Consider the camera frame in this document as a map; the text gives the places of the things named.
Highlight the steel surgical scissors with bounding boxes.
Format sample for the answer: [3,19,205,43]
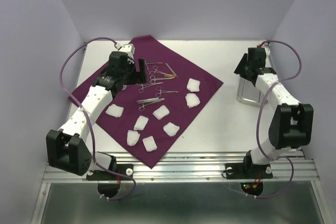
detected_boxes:
[150,76,174,83]

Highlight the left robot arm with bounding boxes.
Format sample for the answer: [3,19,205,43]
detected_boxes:
[46,44,147,176]

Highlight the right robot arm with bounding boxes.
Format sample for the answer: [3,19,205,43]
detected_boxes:
[234,47,314,177]

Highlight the long thin steel tweezers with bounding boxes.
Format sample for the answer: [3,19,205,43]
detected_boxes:
[145,61,163,73]

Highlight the steel tweezers branded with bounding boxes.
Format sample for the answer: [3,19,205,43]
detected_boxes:
[136,97,159,104]

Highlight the small steel hemostat under tweezers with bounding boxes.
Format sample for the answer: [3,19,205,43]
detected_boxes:
[139,102,154,112]

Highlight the stainless steel tray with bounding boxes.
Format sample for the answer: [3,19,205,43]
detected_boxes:
[236,77,264,107]

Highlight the white gauze pad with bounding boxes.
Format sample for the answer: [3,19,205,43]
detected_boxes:
[142,136,157,152]
[185,93,200,108]
[106,104,124,118]
[127,130,140,146]
[133,115,149,131]
[163,122,180,137]
[187,78,201,92]
[153,105,170,120]

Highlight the purple cloth drape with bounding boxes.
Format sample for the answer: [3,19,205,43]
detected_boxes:
[68,34,224,169]

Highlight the white gauze pad lower centre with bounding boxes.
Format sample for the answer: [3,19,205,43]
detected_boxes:
[133,115,149,131]

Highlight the white gauze pad far right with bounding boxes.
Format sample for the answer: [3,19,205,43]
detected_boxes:
[187,78,201,92]

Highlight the white gauze pad lower right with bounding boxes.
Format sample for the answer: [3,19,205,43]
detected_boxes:
[163,122,180,137]

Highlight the white gauze pad bottom left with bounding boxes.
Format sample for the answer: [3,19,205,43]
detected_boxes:
[127,130,140,146]

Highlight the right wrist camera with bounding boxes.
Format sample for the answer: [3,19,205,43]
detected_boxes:
[257,43,270,57]

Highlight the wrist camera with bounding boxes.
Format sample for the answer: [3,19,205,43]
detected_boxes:
[118,44,135,55]
[257,43,270,57]

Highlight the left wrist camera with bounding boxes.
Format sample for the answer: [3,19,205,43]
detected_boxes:
[118,44,135,55]

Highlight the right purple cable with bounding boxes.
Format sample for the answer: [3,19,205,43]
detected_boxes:
[223,40,303,198]

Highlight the purple cable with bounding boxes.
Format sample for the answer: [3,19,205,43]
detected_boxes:
[60,37,137,200]
[223,40,303,198]

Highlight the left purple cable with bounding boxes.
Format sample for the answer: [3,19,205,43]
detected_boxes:
[60,37,137,200]

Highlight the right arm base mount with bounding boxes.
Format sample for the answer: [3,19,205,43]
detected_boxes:
[222,162,273,197]

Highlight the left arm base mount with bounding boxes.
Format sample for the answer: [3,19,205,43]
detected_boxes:
[86,163,134,201]

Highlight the aluminium rail frame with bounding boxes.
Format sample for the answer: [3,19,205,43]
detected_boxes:
[32,40,333,223]

